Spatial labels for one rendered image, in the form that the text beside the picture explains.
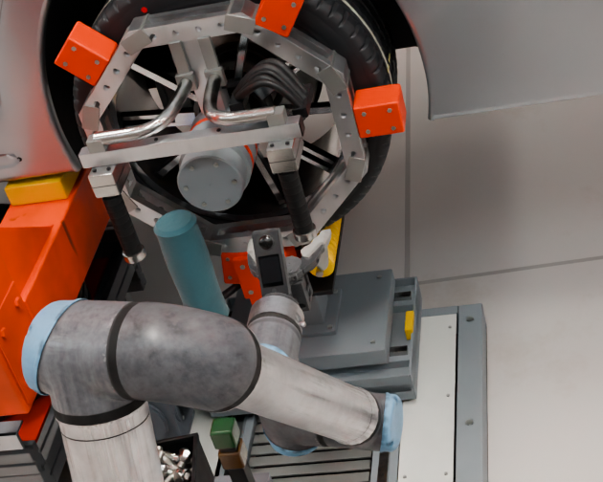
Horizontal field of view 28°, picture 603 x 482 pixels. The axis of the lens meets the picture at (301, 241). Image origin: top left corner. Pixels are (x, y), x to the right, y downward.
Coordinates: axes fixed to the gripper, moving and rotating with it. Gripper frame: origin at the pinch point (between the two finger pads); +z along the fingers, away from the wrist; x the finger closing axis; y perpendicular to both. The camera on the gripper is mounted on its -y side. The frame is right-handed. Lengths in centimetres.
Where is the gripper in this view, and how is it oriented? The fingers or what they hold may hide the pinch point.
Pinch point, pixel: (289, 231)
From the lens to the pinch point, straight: 211.2
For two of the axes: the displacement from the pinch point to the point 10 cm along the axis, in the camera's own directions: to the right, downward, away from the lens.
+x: 9.7, -1.2, -2.3
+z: 1.1, -6.0, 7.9
